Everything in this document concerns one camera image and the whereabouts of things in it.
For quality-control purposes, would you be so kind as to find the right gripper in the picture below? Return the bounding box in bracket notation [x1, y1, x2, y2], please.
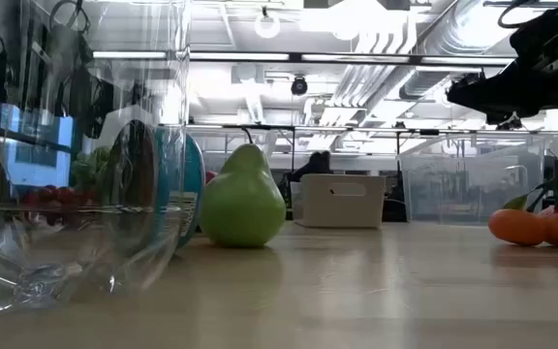
[446, 43, 558, 117]

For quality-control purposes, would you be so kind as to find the orange tangerine bunch with leaf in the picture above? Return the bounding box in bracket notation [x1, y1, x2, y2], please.
[487, 181, 558, 252]

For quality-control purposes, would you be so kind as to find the green pear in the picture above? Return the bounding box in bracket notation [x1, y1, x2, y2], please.
[199, 126, 288, 249]

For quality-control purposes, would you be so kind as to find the wide clear plastic bottle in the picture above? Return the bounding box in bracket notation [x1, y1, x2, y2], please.
[0, 0, 193, 314]

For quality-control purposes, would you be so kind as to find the grey plastic bin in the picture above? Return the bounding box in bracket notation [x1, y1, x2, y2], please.
[291, 173, 387, 230]

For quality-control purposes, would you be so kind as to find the person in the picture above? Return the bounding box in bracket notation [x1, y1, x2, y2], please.
[286, 150, 333, 184]

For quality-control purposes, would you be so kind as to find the overhead black light bar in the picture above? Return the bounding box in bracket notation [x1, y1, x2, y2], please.
[92, 48, 517, 69]

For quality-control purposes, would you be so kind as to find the teal labelled tin can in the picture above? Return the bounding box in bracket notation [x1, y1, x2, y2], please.
[155, 125, 206, 251]

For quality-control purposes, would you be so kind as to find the green succulent plant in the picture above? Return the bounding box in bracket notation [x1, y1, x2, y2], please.
[70, 144, 113, 195]

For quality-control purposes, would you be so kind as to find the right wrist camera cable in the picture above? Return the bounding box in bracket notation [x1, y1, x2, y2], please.
[496, 0, 558, 29]

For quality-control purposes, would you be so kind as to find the right wrist camera housing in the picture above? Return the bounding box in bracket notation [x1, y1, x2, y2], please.
[510, 7, 558, 64]

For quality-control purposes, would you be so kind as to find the white ring ceiling lamp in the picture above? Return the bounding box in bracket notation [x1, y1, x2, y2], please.
[253, 5, 282, 40]

